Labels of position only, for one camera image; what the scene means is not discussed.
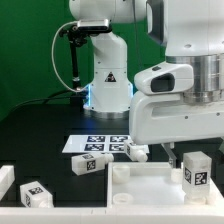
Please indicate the white marker sheet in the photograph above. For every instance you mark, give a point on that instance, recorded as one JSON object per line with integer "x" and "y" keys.
{"x": 95, "y": 143}

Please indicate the black camera stand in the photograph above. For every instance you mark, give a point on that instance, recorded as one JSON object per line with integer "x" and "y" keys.
{"x": 76, "y": 39}

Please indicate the grey camera on stand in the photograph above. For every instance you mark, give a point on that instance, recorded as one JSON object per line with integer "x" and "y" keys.
{"x": 94, "y": 26}

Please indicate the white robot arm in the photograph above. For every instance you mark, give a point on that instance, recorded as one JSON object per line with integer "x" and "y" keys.
{"x": 175, "y": 31}

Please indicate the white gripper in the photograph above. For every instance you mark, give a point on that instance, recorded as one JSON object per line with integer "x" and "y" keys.
{"x": 164, "y": 119}

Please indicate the white U-shaped fence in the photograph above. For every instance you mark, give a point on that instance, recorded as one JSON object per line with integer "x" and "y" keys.
{"x": 106, "y": 215}

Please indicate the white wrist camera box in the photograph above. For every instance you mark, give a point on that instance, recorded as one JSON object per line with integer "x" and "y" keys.
{"x": 165, "y": 78}

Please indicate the white square tabletop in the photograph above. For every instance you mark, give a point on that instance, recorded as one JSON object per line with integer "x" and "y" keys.
{"x": 150, "y": 185}

